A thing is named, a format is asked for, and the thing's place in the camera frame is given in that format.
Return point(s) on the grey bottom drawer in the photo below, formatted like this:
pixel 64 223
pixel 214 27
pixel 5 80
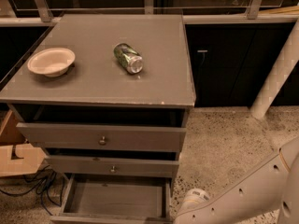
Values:
pixel 109 199

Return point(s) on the grey drawer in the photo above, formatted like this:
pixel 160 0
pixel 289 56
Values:
pixel 113 162
pixel 109 199
pixel 107 128

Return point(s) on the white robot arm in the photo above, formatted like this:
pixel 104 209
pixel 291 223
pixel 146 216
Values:
pixel 272 184

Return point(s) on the grey drawer cabinet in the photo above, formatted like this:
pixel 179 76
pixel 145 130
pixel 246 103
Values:
pixel 97 79

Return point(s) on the grey middle drawer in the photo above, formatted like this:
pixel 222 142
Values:
pixel 113 162

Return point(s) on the grey top drawer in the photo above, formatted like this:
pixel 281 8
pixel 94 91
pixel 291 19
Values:
pixel 107 128

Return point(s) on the green soda can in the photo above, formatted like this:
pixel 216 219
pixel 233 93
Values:
pixel 128 58

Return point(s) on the white paper bowl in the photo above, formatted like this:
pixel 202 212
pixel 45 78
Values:
pixel 52 62

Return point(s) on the white diagonal pillar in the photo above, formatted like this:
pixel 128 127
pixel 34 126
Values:
pixel 281 70

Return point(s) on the black low wall cabinet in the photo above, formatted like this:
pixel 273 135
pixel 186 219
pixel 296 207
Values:
pixel 231 61

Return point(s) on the metal window railing frame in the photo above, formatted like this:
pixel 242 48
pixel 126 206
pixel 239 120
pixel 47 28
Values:
pixel 48 12

